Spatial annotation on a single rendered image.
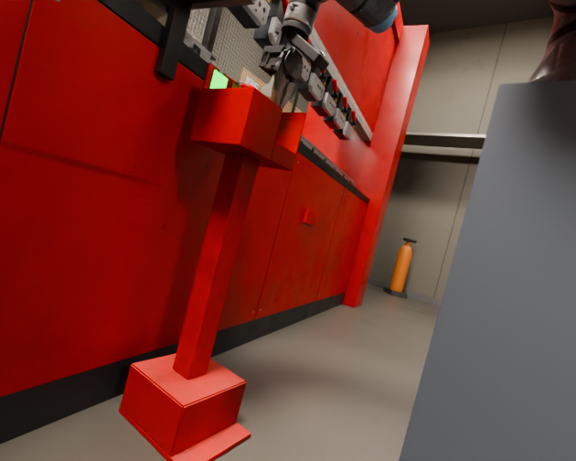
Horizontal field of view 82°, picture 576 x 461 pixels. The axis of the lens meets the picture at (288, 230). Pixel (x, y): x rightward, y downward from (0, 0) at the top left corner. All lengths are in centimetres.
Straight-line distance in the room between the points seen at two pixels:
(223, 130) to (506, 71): 444
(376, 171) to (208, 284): 218
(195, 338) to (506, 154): 70
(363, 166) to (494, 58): 269
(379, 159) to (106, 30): 232
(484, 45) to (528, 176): 473
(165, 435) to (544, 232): 76
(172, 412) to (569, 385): 67
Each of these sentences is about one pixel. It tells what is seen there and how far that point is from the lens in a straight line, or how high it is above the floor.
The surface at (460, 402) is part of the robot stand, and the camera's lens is 51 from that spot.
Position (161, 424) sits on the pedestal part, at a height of 5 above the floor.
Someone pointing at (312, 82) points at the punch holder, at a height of 120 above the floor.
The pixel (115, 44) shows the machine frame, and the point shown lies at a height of 78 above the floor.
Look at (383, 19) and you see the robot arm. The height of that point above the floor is 106.
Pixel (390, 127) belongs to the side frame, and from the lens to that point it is 289.
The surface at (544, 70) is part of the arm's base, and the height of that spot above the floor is 81.
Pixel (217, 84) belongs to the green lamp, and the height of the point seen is 80.
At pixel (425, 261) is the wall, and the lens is 445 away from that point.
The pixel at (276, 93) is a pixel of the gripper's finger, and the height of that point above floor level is 83.
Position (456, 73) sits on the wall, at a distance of 508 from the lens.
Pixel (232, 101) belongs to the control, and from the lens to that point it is 75.
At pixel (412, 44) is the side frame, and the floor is 214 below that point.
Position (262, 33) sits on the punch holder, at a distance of 144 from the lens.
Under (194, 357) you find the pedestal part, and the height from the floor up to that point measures 18.
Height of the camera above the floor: 53
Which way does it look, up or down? 1 degrees down
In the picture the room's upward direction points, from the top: 14 degrees clockwise
